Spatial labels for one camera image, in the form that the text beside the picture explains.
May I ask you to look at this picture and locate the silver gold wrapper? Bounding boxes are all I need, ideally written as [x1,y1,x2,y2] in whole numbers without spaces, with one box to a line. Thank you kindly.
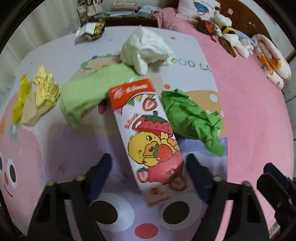
[75,19,105,41]

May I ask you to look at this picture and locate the wooden headboard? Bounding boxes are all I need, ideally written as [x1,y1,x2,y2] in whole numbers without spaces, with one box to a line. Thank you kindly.
[218,1,277,43]

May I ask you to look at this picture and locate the stack of books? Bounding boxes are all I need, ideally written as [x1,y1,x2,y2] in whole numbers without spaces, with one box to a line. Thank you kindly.
[102,1,162,19]

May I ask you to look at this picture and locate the hanging handbags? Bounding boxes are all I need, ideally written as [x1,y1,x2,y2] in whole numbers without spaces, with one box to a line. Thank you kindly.
[77,0,103,25]

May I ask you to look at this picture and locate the yellow plastic wrapper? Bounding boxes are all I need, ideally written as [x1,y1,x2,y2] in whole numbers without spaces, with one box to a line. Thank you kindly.
[11,73,32,125]

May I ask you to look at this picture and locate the beige small box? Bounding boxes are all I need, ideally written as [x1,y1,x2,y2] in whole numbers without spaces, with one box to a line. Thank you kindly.
[21,91,40,127]

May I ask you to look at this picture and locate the white floral curtain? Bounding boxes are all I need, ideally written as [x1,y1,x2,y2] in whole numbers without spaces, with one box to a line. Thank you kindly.
[0,0,82,75]

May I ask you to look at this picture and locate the white tissue paper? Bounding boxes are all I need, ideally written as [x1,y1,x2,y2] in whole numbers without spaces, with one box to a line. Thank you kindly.
[120,26,175,75]

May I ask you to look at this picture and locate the white cartoon pillow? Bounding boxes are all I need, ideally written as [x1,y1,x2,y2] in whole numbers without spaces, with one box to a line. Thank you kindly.
[176,0,221,21]

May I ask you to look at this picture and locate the strawberry duck carton box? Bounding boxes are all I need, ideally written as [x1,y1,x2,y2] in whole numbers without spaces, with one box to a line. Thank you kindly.
[108,79,191,206]

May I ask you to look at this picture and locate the cartoon printed white mat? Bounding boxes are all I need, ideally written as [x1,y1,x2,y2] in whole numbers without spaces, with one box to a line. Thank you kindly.
[1,28,223,240]

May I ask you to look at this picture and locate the gold foil wrapper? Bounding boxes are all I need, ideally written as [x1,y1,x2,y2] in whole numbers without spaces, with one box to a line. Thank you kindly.
[33,66,60,116]

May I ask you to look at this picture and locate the brown haired doll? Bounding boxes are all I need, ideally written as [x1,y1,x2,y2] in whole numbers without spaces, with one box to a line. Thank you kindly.
[192,16,236,57]

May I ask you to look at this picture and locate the light green plastic bag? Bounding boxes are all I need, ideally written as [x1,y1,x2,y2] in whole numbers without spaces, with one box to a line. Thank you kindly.
[59,63,142,128]

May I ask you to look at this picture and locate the folded cartoon bear quilt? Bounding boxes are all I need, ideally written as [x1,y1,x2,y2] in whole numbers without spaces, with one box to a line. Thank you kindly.
[251,34,292,89]

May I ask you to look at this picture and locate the pink bed blanket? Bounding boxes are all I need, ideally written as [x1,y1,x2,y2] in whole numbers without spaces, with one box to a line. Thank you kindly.
[153,6,296,237]

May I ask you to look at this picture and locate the dark green paper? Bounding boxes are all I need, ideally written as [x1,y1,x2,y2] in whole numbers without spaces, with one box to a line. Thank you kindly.
[161,89,227,156]

